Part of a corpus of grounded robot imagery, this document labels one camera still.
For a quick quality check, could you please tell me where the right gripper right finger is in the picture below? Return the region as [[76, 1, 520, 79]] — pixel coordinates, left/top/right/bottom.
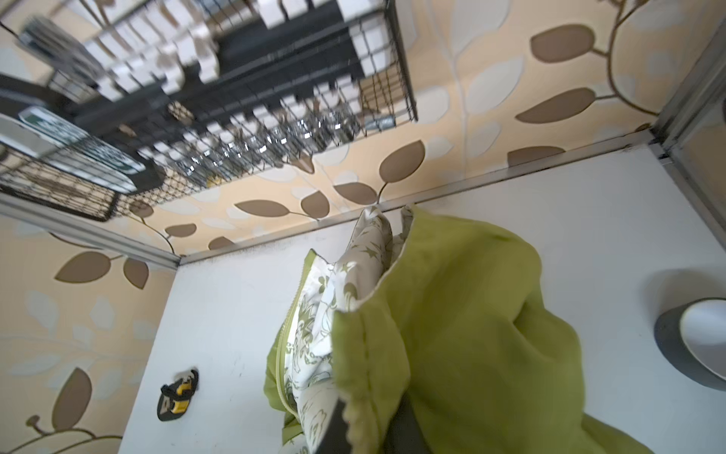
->
[[383, 395, 432, 454]]

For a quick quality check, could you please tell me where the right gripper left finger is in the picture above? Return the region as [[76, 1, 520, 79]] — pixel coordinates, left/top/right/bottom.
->
[[315, 399, 352, 454]]

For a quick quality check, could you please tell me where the green jacket with patterned lining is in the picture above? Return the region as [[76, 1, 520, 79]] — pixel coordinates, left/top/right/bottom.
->
[[264, 206, 646, 453]]

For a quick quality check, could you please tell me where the black yellow tape measure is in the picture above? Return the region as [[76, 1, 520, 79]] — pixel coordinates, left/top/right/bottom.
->
[[156, 368, 200, 422]]

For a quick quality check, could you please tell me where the grey tape roll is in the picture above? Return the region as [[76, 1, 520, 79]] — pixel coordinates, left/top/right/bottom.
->
[[654, 298, 725, 392]]

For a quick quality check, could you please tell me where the black wire basket back wall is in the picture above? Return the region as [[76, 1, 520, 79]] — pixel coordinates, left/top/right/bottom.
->
[[0, 0, 419, 222]]

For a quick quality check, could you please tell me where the black socket set rail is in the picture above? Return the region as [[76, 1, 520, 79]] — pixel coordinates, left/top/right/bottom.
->
[[0, 0, 398, 194]]

